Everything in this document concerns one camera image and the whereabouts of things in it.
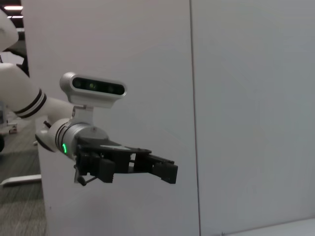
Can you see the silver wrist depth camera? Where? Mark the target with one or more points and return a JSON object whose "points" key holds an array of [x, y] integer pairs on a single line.
{"points": [[98, 86]]}

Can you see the white floor stand foot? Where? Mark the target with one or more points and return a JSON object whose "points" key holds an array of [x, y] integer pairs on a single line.
{"points": [[22, 179]]}

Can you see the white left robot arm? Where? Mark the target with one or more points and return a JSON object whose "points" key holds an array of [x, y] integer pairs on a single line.
{"points": [[17, 83]]}

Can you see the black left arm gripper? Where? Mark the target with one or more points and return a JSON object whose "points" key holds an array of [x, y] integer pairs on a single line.
{"points": [[120, 155]]}

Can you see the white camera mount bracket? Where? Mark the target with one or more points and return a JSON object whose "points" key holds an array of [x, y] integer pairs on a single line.
{"points": [[82, 116]]}

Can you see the white equipment cart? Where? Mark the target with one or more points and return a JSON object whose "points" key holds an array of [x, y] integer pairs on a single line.
{"points": [[7, 123]]}

